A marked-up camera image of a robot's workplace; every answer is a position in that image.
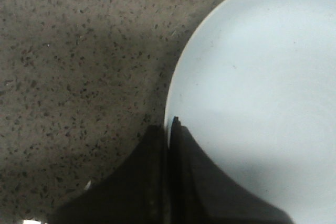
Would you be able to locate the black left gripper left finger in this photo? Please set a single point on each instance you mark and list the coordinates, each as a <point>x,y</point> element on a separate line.
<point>133,193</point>

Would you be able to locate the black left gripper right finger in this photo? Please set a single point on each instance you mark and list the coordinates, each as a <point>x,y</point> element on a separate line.
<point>202,193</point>

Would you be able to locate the light blue round plate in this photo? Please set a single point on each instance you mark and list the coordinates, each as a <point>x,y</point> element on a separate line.
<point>255,86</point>

